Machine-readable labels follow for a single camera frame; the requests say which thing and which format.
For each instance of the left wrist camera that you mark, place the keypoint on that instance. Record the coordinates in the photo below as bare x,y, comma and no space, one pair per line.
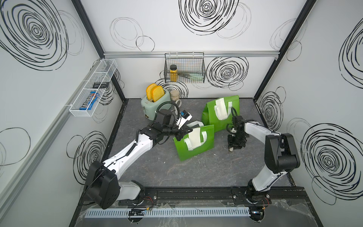
185,116

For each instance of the mint green toaster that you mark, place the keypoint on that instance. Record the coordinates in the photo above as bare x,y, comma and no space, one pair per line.
149,108

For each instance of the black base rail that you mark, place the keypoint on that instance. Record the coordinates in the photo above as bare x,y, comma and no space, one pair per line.
153,195

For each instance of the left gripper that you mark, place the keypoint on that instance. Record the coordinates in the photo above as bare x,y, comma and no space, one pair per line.
183,131

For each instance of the grey slotted cable duct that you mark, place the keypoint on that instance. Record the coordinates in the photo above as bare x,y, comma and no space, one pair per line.
169,212

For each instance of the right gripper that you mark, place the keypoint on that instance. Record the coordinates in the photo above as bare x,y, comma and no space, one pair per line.
231,143

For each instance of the right toast slice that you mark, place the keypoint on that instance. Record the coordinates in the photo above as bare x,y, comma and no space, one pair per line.
156,93

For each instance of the toast slice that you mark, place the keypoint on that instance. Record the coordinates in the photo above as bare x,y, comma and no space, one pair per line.
149,91
156,93

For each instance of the blue candy packet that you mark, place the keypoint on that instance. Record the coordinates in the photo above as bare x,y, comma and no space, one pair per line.
89,102

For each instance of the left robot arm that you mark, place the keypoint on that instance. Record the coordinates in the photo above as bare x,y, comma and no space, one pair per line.
103,185

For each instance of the black wire wall basket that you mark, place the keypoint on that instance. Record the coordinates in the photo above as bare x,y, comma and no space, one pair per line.
190,65

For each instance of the yellow juice bottle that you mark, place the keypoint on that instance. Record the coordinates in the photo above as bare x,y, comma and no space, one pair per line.
173,73

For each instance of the white wire wall shelf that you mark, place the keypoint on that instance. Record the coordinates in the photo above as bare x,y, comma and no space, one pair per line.
101,71

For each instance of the green tote bag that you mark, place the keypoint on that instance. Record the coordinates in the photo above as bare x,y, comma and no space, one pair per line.
201,139
209,117

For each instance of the left toast slice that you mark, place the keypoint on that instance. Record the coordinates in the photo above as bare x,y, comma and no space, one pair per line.
149,91

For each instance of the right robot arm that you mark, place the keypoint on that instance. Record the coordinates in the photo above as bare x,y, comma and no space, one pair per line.
280,154

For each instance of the small black box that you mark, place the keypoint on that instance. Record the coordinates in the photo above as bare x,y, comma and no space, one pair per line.
100,85

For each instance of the beige lidded jar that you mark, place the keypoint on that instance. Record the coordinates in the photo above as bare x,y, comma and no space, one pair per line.
175,97

